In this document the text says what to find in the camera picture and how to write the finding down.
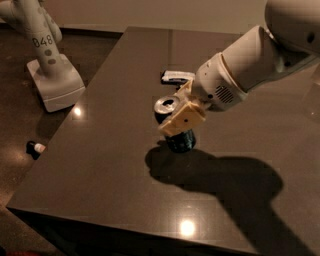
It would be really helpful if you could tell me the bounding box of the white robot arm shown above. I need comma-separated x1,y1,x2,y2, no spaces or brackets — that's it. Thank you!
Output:
155,0,320,137

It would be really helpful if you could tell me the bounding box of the blue pepsi soda can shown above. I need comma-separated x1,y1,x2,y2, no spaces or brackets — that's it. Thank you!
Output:
153,95,197,154

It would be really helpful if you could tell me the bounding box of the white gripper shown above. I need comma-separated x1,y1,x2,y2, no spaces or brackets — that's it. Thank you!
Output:
158,53,247,137

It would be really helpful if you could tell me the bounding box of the white and black snack bar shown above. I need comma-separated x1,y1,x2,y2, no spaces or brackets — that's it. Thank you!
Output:
161,70,195,85

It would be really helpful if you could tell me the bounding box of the white robot base numbered 048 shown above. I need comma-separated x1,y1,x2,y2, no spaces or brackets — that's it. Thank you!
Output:
0,0,85,112

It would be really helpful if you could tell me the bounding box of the small black and white object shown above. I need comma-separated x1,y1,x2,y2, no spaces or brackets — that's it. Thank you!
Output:
26,141,46,160

